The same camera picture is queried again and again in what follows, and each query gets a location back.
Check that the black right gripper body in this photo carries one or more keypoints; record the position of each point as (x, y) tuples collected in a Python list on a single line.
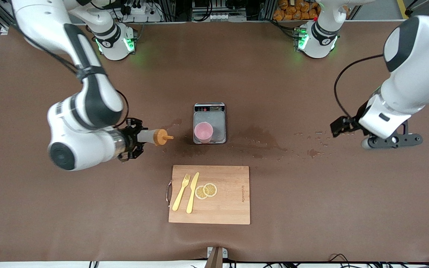
[(129, 140)]

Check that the clear sauce bottle orange cap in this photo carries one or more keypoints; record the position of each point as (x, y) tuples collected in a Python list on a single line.
[(149, 136)]

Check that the pink plastic cup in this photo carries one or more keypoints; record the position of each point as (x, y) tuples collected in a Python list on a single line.
[(203, 131)]

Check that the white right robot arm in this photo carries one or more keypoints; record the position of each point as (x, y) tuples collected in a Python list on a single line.
[(88, 123)]

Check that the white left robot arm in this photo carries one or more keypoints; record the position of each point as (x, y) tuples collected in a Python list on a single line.
[(412, 85)]

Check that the yellow plastic fork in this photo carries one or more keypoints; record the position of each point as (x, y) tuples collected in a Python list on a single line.
[(180, 195)]

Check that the yellow plastic knife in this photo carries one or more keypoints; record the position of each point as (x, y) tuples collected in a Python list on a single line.
[(191, 197)]

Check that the lemon slice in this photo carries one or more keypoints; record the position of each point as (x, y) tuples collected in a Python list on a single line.
[(210, 190), (199, 192)]

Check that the silver digital kitchen scale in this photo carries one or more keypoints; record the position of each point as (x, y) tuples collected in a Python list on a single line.
[(218, 119)]

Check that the brown table cover mat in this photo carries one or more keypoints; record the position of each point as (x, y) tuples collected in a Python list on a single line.
[(311, 204)]

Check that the wooden cutting board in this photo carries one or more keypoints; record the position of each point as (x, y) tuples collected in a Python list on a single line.
[(229, 201)]

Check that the white power strip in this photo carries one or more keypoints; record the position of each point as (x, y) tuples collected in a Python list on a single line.
[(140, 11)]

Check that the pile of orange items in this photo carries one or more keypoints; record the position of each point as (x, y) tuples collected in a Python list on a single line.
[(292, 13)]

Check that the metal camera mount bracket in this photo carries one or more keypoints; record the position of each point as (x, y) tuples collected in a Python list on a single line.
[(216, 257)]

